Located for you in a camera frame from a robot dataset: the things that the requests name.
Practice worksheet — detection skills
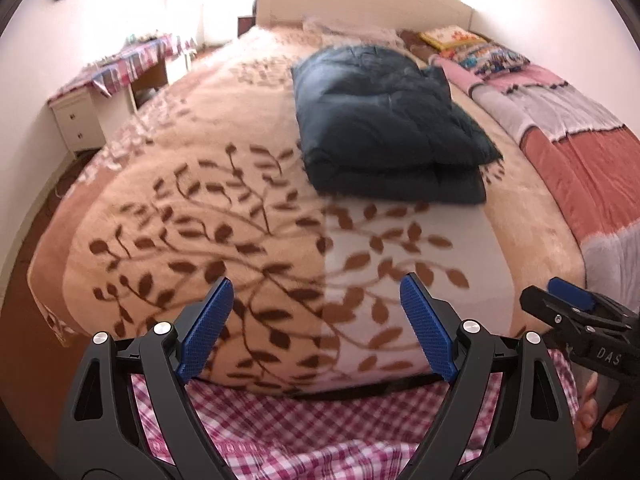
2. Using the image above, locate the beige leaf-print blanket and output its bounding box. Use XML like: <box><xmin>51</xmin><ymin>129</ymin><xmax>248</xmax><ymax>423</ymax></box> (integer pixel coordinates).
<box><xmin>27</xmin><ymin>25</ymin><xmax>586</xmax><ymax>401</ymax></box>

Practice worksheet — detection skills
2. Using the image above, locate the person's pink plaid clothing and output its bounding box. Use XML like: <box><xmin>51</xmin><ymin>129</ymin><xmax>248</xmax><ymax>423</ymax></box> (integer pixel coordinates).
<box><xmin>127</xmin><ymin>347</ymin><xmax>581</xmax><ymax>480</ymax></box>

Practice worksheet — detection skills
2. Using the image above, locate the person's right hand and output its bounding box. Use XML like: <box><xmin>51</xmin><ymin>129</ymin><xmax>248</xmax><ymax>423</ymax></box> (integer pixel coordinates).
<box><xmin>574</xmin><ymin>374</ymin><xmax>601</xmax><ymax>453</ymax></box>

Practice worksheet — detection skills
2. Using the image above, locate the plaid tablecloth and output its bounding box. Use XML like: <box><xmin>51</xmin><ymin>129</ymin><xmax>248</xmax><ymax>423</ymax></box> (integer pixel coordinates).
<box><xmin>55</xmin><ymin>34</ymin><xmax>193</xmax><ymax>98</ymax></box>

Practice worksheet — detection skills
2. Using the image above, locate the brown pillow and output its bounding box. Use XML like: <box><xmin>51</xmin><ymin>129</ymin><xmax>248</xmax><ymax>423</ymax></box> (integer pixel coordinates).
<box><xmin>399</xmin><ymin>30</ymin><xmax>432</xmax><ymax>63</ymax></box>

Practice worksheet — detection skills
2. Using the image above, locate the white lace cloth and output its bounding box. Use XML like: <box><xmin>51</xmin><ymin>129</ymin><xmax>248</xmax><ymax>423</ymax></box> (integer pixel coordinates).
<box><xmin>301</xmin><ymin>15</ymin><xmax>401</xmax><ymax>52</ymax></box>

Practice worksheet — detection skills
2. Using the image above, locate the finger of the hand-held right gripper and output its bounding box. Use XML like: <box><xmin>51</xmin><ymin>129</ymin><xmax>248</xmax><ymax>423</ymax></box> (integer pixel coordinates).
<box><xmin>519</xmin><ymin>277</ymin><xmax>608</xmax><ymax>332</ymax></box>

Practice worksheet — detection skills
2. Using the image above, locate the colourful patterned pillow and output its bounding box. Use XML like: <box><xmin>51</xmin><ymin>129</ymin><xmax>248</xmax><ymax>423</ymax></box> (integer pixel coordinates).
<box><xmin>450</xmin><ymin>42</ymin><xmax>532</xmax><ymax>80</ymax></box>

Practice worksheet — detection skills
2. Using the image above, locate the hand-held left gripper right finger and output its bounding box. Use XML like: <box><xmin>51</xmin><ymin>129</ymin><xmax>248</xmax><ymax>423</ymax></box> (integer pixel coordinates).
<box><xmin>395</xmin><ymin>272</ymin><xmax>580</xmax><ymax>480</ymax></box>

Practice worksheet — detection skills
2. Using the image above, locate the wooden desk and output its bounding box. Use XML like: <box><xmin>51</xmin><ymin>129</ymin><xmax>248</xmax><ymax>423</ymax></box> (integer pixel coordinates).
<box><xmin>131</xmin><ymin>50</ymin><xmax>172</xmax><ymax>98</ymax></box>

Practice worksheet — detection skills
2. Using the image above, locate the dark teal puffer jacket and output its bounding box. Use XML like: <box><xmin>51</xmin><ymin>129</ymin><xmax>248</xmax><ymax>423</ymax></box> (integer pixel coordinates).
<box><xmin>291</xmin><ymin>44</ymin><xmax>503</xmax><ymax>206</ymax></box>

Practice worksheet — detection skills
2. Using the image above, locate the white nightstand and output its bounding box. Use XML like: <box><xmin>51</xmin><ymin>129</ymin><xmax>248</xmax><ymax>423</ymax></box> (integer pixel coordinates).
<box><xmin>48</xmin><ymin>85</ymin><xmax>136</xmax><ymax>155</ymax></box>

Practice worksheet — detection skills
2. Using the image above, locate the pink striped blanket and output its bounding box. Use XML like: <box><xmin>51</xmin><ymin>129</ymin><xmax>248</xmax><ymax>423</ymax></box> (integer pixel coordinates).
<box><xmin>435</xmin><ymin>55</ymin><xmax>640</xmax><ymax>356</ymax></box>

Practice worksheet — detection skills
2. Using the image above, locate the yellow patterned pillow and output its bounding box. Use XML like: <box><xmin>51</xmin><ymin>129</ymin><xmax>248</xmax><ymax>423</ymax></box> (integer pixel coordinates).
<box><xmin>419</xmin><ymin>25</ymin><xmax>488</xmax><ymax>52</ymax></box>

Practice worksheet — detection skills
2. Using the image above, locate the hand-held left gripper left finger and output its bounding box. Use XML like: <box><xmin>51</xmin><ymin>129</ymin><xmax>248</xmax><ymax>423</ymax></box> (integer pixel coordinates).
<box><xmin>56</xmin><ymin>276</ymin><xmax>236</xmax><ymax>480</ymax></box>

